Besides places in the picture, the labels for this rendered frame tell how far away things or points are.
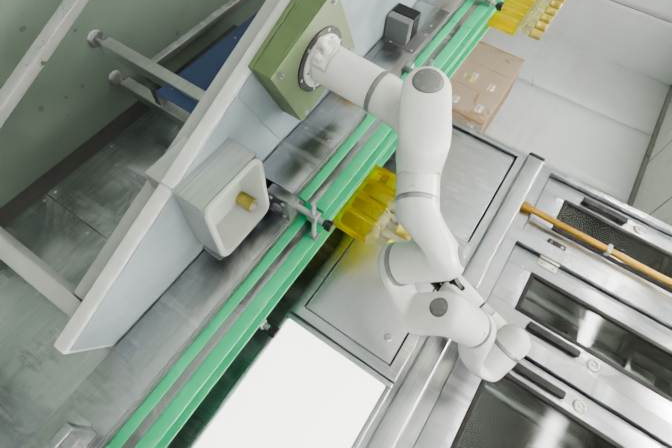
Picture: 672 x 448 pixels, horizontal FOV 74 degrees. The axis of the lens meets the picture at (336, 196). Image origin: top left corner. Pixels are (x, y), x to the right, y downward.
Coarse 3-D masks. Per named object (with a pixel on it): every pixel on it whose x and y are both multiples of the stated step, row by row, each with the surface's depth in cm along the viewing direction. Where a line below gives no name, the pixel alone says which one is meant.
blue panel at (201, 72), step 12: (228, 36) 144; (240, 36) 145; (216, 48) 141; (228, 48) 141; (204, 60) 138; (216, 60) 138; (180, 72) 135; (192, 72) 135; (204, 72) 135; (216, 72) 136; (204, 84) 133; (168, 96) 130; (180, 96) 130; (192, 108) 128
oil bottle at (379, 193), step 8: (360, 184) 128; (368, 184) 129; (376, 184) 129; (360, 192) 128; (368, 192) 127; (376, 192) 127; (384, 192) 127; (392, 192) 127; (376, 200) 126; (384, 200) 126; (392, 200) 126; (392, 208) 125
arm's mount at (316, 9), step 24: (312, 0) 90; (336, 0) 91; (288, 24) 90; (312, 24) 90; (336, 24) 98; (264, 48) 90; (288, 48) 89; (264, 72) 89; (288, 72) 92; (288, 96) 98; (312, 96) 107
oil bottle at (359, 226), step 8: (344, 208) 124; (352, 208) 124; (336, 216) 123; (344, 216) 123; (352, 216) 123; (360, 216) 123; (336, 224) 125; (344, 224) 122; (352, 224) 121; (360, 224) 121; (368, 224) 121; (376, 224) 122; (352, 232) 123; (360, 232) 120; (368, 232) 120; (376, 232) 121; (360, 240) 124; (368, 240) 121; (376, 240) 121
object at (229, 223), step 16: (256, 160) 94; (240, 176) 92; (256, 176) 101; (224, 192) 89; (256, 192) 107; (208, 208) 88; (224, 208) 108; (240, 208) 111; (256, 208) 112; (208, 224) 91; (224, 224) 109; (240, 224) 109; (256, 224) 111; (224, 240) 107; (240, 240) 107
